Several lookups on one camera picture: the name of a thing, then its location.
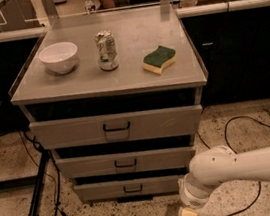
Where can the white horizontal rail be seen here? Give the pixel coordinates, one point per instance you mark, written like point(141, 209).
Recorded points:
point(181, 12)

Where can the grey metal drawer cabinet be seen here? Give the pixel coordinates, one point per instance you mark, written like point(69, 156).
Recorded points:
point(91, 91)

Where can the grey bottom drawer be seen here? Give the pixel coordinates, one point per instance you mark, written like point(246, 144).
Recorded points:
point(121, 189)

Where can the grey drawer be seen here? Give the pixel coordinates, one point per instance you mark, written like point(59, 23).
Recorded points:
point(121, 189)
point(99, 165)
point(175, 121)

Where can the grey middle drawer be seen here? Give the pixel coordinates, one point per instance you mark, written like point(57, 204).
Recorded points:
point(99, 165)

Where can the green white soda can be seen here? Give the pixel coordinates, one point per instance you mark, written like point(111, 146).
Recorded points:
point(108, 57)

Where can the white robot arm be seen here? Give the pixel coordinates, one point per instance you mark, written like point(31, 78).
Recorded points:
point(218, 165)

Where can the white ceramic bowl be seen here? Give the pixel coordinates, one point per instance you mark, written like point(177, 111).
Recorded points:
point(60, 57)

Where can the grey top drawer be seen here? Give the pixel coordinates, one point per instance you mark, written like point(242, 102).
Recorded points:
point(175, 121)

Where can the green yellow sponge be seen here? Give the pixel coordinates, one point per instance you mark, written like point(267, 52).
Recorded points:
point(159, 60)

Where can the black stand leg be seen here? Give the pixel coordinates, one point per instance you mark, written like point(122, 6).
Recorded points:
point(38, 185)

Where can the clear plastic water bottle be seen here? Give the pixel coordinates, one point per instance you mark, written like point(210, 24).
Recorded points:
point(89, 6)

